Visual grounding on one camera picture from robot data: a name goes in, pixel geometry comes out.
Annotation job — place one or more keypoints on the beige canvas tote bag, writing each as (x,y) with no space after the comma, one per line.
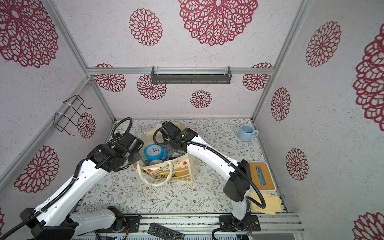
(178,166)

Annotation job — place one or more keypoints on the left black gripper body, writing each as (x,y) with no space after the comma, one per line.
(132,159)

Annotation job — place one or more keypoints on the black remote control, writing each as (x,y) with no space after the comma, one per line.
(164,233)

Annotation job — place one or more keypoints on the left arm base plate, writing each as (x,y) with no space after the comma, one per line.
(130,225)

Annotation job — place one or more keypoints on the black wire wall rack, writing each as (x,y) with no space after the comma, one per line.
(65,117)

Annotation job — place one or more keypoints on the yellow cloth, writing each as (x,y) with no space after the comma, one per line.
(273,205)

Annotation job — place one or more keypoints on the white wooden top box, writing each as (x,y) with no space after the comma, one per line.
(270,186)

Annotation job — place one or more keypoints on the blue twin bell alarm clock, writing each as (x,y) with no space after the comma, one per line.
(155,152)

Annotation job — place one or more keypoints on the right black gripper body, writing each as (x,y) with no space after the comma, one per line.
(167,142)

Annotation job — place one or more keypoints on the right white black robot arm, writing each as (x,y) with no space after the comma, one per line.
(239,187)

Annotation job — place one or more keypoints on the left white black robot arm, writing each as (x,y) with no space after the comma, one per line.
(54,220)

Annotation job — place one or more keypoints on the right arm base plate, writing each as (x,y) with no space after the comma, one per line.
(229,224)

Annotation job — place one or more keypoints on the light blue mug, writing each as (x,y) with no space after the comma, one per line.
(247,132)

